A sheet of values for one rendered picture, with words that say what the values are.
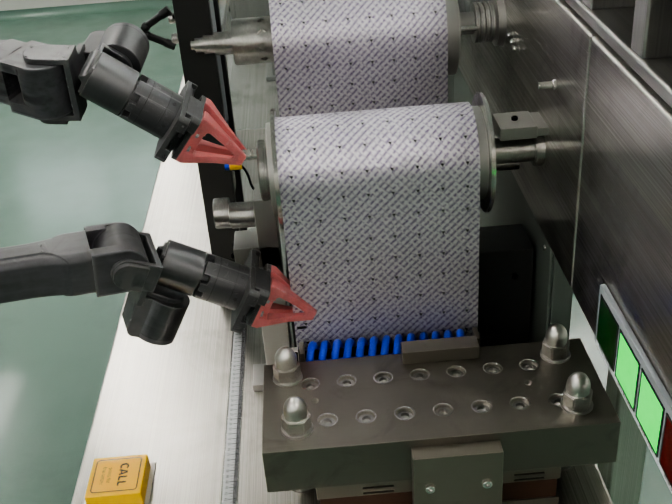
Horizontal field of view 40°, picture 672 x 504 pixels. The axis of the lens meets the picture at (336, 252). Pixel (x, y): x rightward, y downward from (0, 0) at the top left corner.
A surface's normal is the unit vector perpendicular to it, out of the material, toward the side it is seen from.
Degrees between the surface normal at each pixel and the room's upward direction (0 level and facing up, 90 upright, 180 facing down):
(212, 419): 0
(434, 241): 90
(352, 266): 90
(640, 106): 90
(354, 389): 0
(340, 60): 92
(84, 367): 0
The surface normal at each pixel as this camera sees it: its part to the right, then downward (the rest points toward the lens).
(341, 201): 0.05, 0.51
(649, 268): -1.00, 0.08
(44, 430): -0.07, -0.86
